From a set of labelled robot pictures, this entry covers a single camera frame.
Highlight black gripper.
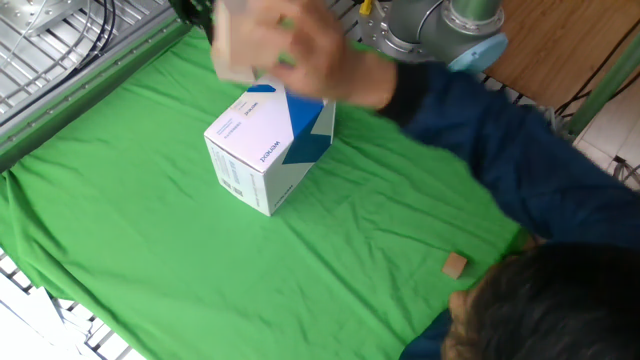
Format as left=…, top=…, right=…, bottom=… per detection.
left=169, top=0, right=216, bottom=31

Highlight wooden cube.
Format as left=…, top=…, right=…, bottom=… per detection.
left=210, top=0, right=262, bottom=85

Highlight left forearm in blue sleeve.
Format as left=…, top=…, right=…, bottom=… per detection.
left=398, top=308, right=454, bottom=360

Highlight right forearm in blue sleeve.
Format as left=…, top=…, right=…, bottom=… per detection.
left=376, top=58, right=640, bottom=252

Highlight person's right hand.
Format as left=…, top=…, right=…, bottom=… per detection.
left=236, top=0, right=399, bottom=109

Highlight white and blue cardboard box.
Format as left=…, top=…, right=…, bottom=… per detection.
left=203, top=79, right=338, bottom=218

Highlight silver metal mounting plate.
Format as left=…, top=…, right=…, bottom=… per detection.
left=0, top=0, right=87, bottom=38

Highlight green cloth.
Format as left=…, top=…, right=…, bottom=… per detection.
left=0, top=22, right=532, bottom=360

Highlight stack of white papers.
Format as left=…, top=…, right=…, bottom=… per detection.
left=0, top=271, right=102, bottom=360

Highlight small wooden block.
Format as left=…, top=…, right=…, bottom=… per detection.
left=440, top=250, right=470, bottom=281

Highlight person's head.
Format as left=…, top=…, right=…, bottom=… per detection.
left=441, top=243, right=640, bottom=360

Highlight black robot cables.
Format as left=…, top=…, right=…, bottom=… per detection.
left=74, top=0, right=119, bottom=67

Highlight grey aluminium frame rail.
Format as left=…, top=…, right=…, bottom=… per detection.
left=0, top=7, right=194, bottom=174

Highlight black floor cables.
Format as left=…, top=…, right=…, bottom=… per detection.
left=553, top=18, right=640, bottom=120

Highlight green frame pole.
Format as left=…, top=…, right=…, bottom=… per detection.
left=563, top=28, right=640, bottom=137

